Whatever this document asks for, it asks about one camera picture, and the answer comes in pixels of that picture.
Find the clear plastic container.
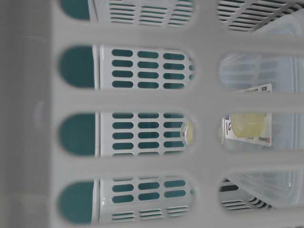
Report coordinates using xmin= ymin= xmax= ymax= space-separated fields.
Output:
xmin=218 ymin=14 xmax=304 ymax=211

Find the cellophane tape in package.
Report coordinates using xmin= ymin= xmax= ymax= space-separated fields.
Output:
xmin=180 ymin=83 xmax=272 ymax=146

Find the white plastic shopping basket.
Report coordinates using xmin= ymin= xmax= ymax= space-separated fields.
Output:
xmin=0 ymin=0 xmax=304 ymax=228

